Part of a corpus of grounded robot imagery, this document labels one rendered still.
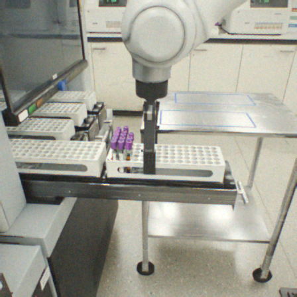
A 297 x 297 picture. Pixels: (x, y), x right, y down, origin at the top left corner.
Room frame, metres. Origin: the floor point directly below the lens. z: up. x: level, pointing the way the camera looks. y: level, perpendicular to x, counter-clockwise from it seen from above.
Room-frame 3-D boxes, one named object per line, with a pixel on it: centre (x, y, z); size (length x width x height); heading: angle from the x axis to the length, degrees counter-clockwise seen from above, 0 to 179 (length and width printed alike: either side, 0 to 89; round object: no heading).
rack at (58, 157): (0.64, 0.27, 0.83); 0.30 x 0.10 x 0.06; 86
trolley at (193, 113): (1.07, -0.29, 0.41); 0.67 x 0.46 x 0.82; 86
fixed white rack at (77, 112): (0.96, 0.39, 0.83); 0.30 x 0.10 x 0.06; 86
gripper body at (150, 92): (0.62, -0.01, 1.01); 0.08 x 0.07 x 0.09; 176
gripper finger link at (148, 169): (0.56, 0.00, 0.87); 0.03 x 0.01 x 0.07; 86
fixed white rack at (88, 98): (1.11, 0.38, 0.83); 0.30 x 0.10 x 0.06; 86
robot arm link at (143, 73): (0.62, -0.01, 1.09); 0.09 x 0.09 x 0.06
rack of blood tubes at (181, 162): (0.62, -0.05, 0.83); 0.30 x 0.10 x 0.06; 86
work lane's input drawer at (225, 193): (0.63, 0.09, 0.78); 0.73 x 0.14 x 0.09; 86
